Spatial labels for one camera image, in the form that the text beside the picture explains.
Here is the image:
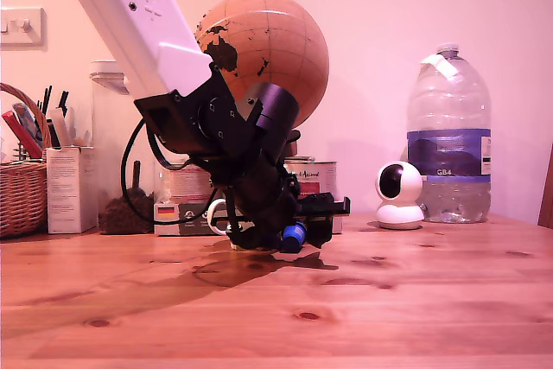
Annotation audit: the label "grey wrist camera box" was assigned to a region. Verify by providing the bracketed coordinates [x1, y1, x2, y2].
[283, 128, 302, 159]

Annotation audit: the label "small white round camera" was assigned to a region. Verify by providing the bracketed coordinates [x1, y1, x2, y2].
[374, 160, 425, 231]

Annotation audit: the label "metal tin with red label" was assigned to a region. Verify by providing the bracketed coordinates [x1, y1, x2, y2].
[283, 159, 338, 202]

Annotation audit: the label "clear jar with white lid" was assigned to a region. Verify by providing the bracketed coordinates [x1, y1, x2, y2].
[89, 60, 157, 235]

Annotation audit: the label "white light switch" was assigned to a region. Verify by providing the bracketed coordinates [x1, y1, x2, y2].
[0, 6, 47, 51]

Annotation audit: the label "flat black ribbon cable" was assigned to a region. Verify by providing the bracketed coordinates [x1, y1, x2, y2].
[146, 124, 194, 171]

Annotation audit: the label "red flat pack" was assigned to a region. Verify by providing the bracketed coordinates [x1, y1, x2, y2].
[2, 109, 44, 161]

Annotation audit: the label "large clear water bottle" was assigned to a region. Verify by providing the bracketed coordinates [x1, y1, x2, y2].
[405, 41, 493, 224]

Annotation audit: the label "cork globe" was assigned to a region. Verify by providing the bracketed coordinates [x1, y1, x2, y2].
[194, 0, 330, 132]

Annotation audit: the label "cardboard tin tray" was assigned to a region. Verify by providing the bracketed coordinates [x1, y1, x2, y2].
[154, 200, 344, 237]

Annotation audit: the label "dark scoop handle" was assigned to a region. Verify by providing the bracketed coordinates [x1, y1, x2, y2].
[129, 160, 143, 191]

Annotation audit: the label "metal tin with pale label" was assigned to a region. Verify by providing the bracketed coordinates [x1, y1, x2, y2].
[162, 161, 217, 205]

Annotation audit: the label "wicker basket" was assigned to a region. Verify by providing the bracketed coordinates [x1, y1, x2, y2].
[0, 82, 48, 239]

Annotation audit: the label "wooden chair edge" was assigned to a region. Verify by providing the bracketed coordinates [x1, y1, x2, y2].
[537, 139, 553, 230]

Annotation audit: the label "blue coffee capsule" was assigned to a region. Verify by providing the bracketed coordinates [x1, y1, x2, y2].
[280, 221, 308, 254]

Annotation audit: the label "illustrated white coffee mug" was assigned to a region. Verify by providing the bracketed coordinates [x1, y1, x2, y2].
[206, 198, 260, 252]

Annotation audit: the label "black sticks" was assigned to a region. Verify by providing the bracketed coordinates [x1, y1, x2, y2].
[36, 86, 54, 116]

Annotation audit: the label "round black cable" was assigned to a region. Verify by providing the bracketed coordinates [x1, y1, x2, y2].
[121, 118, 218, 226]

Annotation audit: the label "white carton box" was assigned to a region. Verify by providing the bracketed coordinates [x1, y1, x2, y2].
[45, 146, 99, 235]

